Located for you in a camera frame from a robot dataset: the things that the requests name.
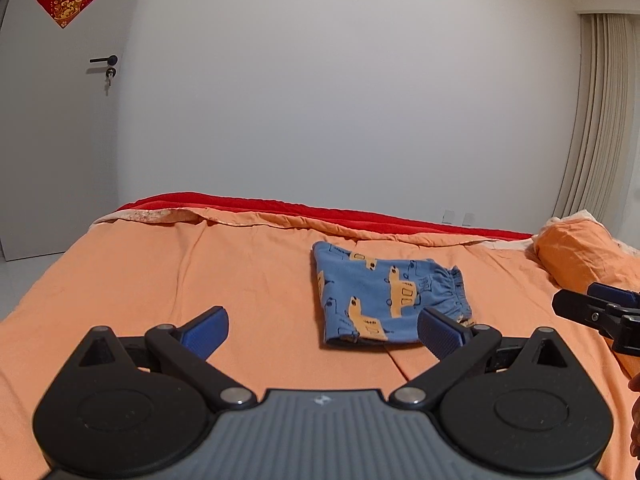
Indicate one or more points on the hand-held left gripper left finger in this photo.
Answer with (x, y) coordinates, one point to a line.
(207, 334)

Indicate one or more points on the orange pillow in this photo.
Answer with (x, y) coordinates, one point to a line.
(580, 255)

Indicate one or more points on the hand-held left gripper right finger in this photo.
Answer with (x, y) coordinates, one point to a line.
(440, 334)

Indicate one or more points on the person's right hand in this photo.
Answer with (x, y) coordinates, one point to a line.
(635, 415)

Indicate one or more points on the beige pleated curtain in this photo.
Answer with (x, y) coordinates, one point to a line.
(605, 135)

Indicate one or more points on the white door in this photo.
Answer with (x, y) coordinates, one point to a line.
(50, 160)

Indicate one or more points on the blue pants with car print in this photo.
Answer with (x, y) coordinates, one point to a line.
(380, 295)

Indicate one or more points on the orange duvet cover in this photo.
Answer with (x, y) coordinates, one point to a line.
(175, 280)

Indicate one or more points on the key in door lock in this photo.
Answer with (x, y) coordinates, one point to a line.
(110, 77)

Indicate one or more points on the white wall socket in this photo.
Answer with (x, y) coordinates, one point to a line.
(469, 219)
(448, 217)

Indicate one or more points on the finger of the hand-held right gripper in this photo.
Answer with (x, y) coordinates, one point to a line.
(612, 292)
(580, 307)

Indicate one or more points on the red blanket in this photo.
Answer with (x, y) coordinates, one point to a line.
(300, 210)

